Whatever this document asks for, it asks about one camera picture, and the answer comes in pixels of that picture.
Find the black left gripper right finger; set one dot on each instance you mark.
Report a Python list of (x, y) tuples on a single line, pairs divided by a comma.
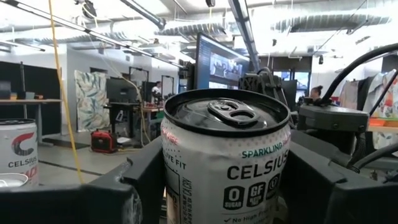
[(342, 202)]

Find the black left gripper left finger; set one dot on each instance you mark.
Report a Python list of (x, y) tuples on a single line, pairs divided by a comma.
[(62, 205)]

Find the tall silver Celsius can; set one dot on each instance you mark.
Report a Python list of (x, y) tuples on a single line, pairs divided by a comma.
[(18, 155), (224, 174)]

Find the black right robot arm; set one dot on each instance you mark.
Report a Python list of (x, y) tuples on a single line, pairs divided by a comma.
[(258, 84)]

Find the person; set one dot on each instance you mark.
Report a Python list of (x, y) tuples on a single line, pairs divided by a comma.
[(157, 90), (315, 93)]

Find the colourful hanging fabric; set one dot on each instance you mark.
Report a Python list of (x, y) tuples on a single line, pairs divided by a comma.
[(388, 105)]

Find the red portable box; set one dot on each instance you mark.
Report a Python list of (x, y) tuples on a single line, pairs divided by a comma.
[(104, 141)]

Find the wooden top desk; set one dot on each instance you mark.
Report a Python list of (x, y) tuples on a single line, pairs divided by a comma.
[(31, 101)]

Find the leaf print fabric panel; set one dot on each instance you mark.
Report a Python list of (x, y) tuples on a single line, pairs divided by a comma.
[(91, 99)]

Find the black upright panel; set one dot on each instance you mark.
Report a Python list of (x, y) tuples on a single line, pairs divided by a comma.
[(43, 81)]

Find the grey monitor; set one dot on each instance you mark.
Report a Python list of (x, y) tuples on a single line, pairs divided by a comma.
[(217, 62)]

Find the black monitor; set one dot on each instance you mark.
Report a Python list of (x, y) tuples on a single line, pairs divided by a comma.
[(121, 90)]

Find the long ceiling light bar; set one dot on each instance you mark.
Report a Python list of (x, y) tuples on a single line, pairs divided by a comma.
[(93, 33)]

